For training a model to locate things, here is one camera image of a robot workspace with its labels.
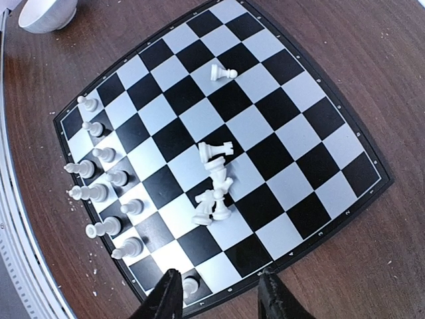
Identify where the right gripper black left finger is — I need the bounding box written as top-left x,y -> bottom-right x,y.
129,269 -> 183,319

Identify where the white chess queen piece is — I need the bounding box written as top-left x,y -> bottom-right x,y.
85,217 -> 122,239

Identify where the white ceramic bowl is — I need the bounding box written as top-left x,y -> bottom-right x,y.
18,0 -> 78,34

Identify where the pile of white chess pieces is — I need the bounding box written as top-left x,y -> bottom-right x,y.
192,142 -> 234,226

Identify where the white piece row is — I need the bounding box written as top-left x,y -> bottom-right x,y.
120,199 -> 144,215

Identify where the white chess bishop piece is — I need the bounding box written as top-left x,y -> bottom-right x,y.
111,237 -> 143,260

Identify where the aluminium front rail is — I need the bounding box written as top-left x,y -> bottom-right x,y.
1,9 -> 76,318

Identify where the white chess pawn piece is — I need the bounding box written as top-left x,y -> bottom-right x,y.
182,276 -> 199,299

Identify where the white pawn second row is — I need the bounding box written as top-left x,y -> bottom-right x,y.
82,122 -> 104,137

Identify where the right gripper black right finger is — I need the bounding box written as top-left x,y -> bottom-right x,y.
258,268 -> 315,319

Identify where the white small chess pawn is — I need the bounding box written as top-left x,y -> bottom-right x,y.
211,64 -> 238,81

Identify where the black grey chess board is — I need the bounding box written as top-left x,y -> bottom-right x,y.
54,1 -> 392,317

